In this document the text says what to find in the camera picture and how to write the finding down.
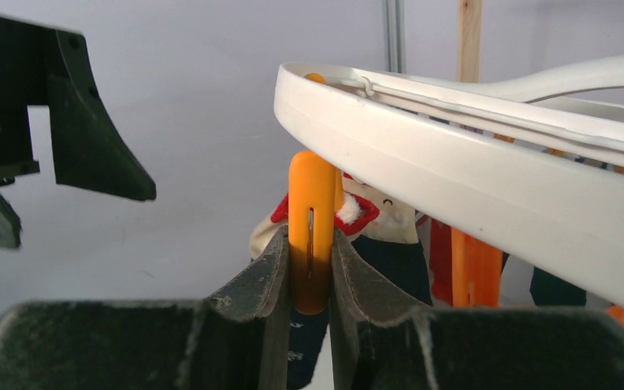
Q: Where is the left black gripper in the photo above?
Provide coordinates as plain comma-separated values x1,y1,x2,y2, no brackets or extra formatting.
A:
0,15,157,249

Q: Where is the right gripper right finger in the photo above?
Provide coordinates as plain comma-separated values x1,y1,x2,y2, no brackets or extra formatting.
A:
330,232,624,390

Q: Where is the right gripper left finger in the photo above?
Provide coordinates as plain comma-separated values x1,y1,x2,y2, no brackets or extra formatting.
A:
0,228,289,389

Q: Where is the wooden hanger rack frame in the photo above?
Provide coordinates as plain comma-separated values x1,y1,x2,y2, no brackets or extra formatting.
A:
457,0,483,83

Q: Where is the white round clip hanger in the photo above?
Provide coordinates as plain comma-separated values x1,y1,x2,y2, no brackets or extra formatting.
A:
274,56,624,306

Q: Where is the navy santa sock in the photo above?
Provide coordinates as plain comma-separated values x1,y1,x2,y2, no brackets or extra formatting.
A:
249,171,434,390

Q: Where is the orange clothes clip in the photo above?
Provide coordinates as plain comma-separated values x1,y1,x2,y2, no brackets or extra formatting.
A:
288,150,344,315

